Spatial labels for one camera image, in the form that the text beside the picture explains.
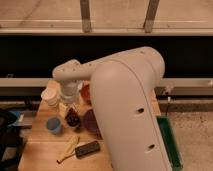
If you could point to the small blue cup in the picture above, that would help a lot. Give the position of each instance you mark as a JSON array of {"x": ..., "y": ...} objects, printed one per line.
[{"x": 53, "y": 125}]

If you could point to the orange-red bowl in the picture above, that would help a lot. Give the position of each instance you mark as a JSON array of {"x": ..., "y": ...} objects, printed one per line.
[{"x": 85, "y": 93}]

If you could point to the purple bowl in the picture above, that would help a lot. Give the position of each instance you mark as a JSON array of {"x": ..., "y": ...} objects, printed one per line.
[{"x": 90, "y": 123}]

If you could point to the black rectangular eraser block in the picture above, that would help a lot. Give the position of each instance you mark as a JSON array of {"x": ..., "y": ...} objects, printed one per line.
[{"x": 86, "y": 149}]

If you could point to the dark red grape bunch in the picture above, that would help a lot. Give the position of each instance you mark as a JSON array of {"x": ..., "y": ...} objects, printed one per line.
[{"x": 72, "y": 118}]

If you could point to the black chair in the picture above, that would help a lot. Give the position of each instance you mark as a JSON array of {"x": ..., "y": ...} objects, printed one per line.
[{"x": 9, "y": 137}]

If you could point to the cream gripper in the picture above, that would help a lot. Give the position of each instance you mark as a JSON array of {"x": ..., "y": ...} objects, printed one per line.
[{"x": 63, "y": 110}]

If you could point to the green plastic tray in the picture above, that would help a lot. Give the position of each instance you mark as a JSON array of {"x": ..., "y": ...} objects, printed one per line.
[{"x": 170, "y": 143}]

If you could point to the yellow banana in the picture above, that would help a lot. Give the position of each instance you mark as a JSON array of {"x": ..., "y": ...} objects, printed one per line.
[{"x": 69, "y": 148}]

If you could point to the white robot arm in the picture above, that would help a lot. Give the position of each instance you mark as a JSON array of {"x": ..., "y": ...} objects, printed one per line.
[{"x": 121, "y": 85}]

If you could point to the white paper cup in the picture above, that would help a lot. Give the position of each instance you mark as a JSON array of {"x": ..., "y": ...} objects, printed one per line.
[{"x": 50, "y": 96}]

